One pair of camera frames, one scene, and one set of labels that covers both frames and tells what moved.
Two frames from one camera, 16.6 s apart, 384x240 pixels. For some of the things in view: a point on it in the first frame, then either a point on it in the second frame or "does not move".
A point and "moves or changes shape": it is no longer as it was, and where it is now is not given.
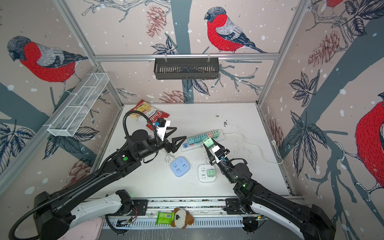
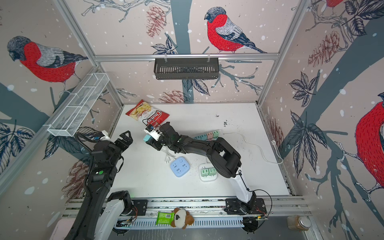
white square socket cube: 202,173 does not move
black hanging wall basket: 186,68 does not move
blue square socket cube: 179,166 does not move
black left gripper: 169,147 to 128,140
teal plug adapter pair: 203,136 does not move
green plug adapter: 208,142 moves or changes shape
